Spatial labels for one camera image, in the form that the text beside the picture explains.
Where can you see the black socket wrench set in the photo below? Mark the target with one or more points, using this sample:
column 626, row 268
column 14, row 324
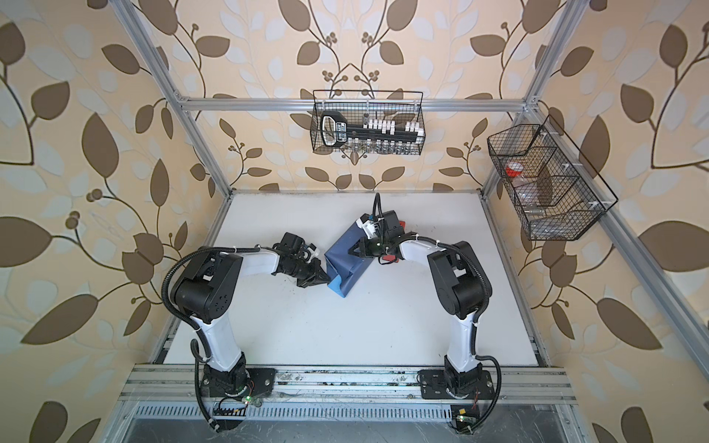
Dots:
column 368, row 133

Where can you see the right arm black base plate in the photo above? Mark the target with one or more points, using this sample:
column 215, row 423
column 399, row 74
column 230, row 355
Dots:
column 445, row 384

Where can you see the black wire basket wall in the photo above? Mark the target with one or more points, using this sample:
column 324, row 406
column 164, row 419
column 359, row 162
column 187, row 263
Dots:
column 399, row 105
column 559, row 195

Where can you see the red capped clear container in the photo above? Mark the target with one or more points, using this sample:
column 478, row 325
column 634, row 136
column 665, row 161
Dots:
column 514, row 169

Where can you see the black wire basket right wall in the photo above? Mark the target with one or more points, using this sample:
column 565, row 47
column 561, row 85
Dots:
column 559, row 195

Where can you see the red tape dispenser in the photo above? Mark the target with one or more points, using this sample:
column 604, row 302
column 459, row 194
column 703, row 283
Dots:
column 391, row 259

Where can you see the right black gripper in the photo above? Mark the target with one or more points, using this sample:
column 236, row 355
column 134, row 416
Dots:
column 364, row 244

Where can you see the aluminium front rail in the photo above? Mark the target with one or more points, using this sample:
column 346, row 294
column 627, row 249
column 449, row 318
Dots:
column 356, row 383

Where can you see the black wire basket back wall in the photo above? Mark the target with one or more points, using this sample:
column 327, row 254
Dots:
column 399, row 105

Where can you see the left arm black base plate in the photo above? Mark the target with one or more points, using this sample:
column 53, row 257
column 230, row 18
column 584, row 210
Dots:
column 240, row 382

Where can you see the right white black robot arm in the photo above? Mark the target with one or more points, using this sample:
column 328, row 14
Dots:
column 460, row 283

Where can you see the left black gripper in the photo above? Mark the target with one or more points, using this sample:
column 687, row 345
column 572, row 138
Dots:
column 315, row 279

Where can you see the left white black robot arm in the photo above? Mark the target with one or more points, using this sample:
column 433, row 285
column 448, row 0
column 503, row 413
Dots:
column 199, row 291

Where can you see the light blue wrapping paper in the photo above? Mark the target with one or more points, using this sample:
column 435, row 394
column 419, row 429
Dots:
column 343, row 268

